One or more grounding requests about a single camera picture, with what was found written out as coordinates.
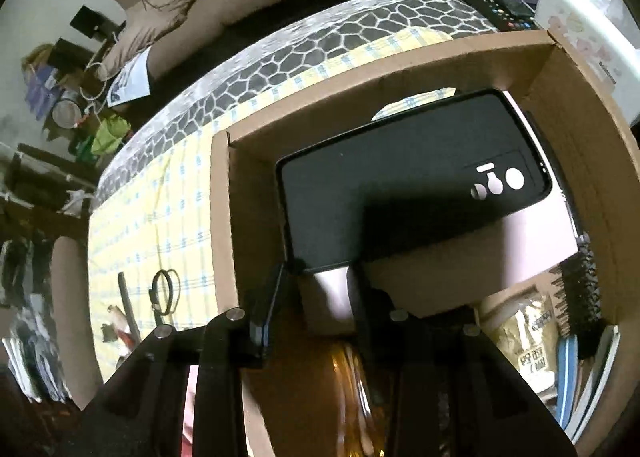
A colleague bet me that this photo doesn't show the black phone case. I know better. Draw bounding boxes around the black phone case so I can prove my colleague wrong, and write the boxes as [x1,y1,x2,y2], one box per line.
[274,90,552,273]

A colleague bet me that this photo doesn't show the small black case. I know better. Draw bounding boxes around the small black case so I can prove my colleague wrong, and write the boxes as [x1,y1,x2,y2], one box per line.
[101,324,118,343]

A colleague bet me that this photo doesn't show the red capped small bottle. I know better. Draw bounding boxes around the red capped small bottle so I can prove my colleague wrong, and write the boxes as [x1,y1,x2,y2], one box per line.
[107,305,136,351]

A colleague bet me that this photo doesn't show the gold snack packet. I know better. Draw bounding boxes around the gold snack packet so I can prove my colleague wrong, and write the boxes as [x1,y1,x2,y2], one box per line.
[478,287,559,402]

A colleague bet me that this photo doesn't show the black hairbrush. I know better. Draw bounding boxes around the black hairbrush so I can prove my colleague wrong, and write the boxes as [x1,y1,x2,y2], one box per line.
[550,233,603,339]

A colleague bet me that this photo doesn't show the yellow plaid tablecloth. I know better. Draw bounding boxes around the yellow plaid tablecloth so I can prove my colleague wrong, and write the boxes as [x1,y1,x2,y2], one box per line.
[86,26,452,383]

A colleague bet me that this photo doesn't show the green plastic bag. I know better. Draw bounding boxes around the green plastic bag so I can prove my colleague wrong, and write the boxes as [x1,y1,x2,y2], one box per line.
[91,114,131,156]

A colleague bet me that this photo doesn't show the cardboard box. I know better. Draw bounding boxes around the cardboard box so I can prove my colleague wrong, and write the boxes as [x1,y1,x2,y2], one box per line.
[194,31,639,456]

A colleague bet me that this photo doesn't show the white printed paper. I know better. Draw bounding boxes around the white printed paper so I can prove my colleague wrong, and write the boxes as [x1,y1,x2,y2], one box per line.
[106,47,151,108]

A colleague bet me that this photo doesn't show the beige cushion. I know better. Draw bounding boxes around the beige cushion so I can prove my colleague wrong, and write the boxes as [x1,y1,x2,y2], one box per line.
[96,0,196,81]

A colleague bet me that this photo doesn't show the white tissue pack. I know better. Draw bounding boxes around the white tissue pack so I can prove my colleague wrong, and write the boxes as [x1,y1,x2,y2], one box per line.
[535,0,639,125]

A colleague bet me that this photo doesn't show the black coiled cable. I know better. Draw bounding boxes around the black coiled cable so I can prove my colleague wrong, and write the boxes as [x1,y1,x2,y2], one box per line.
[148,266,182,328]

